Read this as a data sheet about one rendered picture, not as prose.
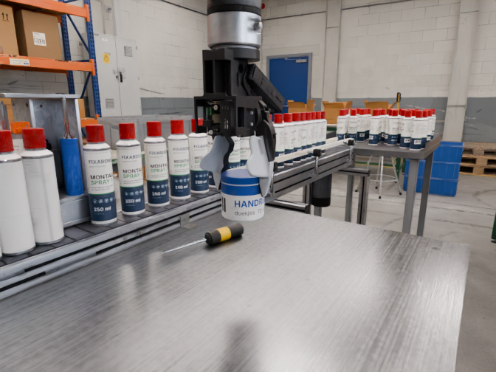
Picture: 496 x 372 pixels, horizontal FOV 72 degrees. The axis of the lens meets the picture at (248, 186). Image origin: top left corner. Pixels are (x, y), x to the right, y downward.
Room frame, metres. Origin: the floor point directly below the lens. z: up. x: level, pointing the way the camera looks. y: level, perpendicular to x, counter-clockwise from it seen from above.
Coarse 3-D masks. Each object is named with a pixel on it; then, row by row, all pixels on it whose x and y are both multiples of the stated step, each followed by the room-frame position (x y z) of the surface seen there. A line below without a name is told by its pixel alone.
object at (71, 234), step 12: (216, 192) 0.94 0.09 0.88; (180, 204) 0.82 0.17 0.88; (120, 216) 0.73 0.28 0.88; (144, 216) 0.73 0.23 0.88; (72, 228) 0.66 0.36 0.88; (84, 228) 0.66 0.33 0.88; (96, 228) 0.66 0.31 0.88; (108, 228) 0.66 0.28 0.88; (72, 240) 0.60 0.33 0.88; (36, 252) 0.54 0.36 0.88; (0, 264) 0.50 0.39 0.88
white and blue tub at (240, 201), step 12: (228, 180) 0.51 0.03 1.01; (240, 180) 0.50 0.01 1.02; (252, 180) 0.50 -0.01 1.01; (228, 192) 0.51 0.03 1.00; (240, 192) 0.50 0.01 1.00; (252, 192) 0.50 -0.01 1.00; (228, 204) 0.51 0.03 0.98; (240, 204) 0.50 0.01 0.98; (252, 204) 0.50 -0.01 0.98; (228, 216) 0.51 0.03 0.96; (240, 216) 0.50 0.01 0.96; (252, 216) 0.50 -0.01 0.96
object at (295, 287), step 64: (128, 256) 0.63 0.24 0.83; (192, 256) 0.63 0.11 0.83; (256, 256) 0.63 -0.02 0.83; (320, 256) 0.63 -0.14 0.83; (384, 256) 0.63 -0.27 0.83; (448, 256) 0.63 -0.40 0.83; (0, 320) 0.43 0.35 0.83; (64, 320) 0.43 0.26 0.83; (128, 320) 0.43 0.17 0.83; (192, 320) 0.43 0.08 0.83; (256, 320) 0.43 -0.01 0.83; (320, 320) 0.43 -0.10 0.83; (384, 320) 0.43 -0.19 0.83; (448, 320) 0.43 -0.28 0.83
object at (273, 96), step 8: (248, 64) 0.52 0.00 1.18; (248, 72) 0.51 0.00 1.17; (256, 72) 0.52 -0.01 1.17; (248, 80) 0.51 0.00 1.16; (256, 80) 0.52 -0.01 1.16; (264, 80) 0.53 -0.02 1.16; (256, 88) 0.53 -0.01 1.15; (264, 88) 0.54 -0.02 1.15; (272, 88) 0.56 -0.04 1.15; (264, 96) 0.55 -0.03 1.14; (272, 96) 0.55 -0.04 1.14; (280, 96) 0.58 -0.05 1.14; (272, 104) 0.56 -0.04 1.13; (280, 104) 0.58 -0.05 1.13; (272, 112) 0.58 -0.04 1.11; (280, 112) 0.58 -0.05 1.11
